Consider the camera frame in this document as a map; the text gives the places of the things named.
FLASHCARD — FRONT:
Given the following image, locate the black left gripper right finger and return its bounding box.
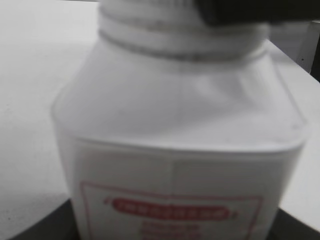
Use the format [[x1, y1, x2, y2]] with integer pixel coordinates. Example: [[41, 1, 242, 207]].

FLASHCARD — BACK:
[[268, 208, 320, 240]]

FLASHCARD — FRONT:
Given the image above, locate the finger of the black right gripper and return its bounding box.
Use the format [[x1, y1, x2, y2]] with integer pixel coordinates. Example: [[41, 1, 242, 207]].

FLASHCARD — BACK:
[[193, 0, 320, 27]]

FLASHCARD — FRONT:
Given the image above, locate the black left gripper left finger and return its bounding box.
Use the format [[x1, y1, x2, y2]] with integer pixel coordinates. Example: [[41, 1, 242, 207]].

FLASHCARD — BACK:
[[0, 193, 79, 240]]

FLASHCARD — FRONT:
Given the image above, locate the white strawberry yogurt bottle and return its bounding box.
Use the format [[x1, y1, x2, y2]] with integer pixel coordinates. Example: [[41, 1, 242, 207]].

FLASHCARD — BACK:
[[50, 37, 313, 240]]

